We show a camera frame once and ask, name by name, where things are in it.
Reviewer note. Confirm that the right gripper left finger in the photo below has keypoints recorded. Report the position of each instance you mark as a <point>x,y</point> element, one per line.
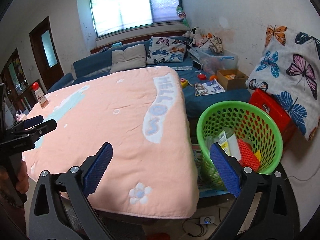
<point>48,217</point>

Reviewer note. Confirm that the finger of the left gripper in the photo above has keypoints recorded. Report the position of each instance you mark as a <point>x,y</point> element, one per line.
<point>29,123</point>
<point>45,127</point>

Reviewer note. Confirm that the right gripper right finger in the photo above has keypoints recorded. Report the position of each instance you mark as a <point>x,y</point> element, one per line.
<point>276,214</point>

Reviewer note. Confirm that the red foam fruit net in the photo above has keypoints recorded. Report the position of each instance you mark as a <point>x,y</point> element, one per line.
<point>248,159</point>

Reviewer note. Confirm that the yellow snack wrapper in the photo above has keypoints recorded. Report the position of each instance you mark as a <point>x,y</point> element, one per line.
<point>258,155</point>

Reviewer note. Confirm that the left hand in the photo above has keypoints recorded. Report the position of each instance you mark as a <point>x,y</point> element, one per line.
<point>22,186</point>

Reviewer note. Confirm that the red cap bottle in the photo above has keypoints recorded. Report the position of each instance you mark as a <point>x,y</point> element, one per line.
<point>41,97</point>

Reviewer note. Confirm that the brown door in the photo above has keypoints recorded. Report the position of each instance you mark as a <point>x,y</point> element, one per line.
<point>45,54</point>

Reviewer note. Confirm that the white router device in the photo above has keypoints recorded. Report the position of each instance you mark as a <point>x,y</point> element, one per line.
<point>206,220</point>

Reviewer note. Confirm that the red plastic stool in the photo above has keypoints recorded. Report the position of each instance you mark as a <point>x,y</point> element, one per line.
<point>268,104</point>

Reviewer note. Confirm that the green plastic basket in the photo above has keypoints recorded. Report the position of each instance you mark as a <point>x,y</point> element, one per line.
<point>250,124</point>

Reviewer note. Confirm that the pink table cloth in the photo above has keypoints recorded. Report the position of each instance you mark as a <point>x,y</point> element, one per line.
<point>141,113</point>

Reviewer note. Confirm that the beige cushion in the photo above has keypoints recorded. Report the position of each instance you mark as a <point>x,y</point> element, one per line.
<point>130,58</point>

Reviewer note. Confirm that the paper booklet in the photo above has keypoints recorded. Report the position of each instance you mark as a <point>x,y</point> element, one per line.
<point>208,88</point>

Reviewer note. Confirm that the cardboard box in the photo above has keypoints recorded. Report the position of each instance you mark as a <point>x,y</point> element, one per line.
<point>232,79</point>

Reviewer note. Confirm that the window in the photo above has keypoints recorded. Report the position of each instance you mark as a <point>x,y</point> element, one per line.
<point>110,16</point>

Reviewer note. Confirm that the small butterfly pillow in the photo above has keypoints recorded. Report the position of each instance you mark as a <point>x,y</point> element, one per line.
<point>166,50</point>

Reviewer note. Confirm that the large butterfly pillow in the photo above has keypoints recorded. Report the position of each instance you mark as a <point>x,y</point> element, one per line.
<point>289,70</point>

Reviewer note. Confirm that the yellow tape measure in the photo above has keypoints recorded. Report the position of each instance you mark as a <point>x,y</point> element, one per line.
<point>184,83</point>

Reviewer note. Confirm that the small red toy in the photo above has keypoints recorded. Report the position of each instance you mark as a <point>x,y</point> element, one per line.
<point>201,76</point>

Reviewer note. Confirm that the clear plastic storage bin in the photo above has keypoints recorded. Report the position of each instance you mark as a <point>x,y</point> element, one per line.
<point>212,62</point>

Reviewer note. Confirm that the stuffed toys pile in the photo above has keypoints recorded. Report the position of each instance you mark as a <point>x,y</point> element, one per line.
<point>204,42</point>

